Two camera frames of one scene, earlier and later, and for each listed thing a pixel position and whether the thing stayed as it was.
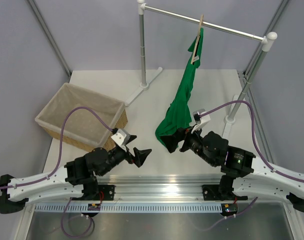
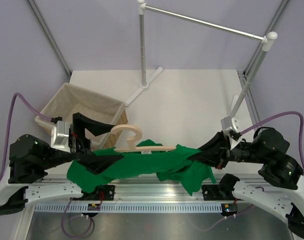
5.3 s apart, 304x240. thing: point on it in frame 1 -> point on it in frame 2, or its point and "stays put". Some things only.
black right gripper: [171, 141] -> [217, 157]
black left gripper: [139, 156] -> [80, 144]
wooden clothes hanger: [197, 38] -> [132, 146]
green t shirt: [175, 118] -> [156, 160]
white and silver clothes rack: [268, 39] stays put
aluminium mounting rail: [159, 189] stays put
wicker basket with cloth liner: [82, 130] stays put
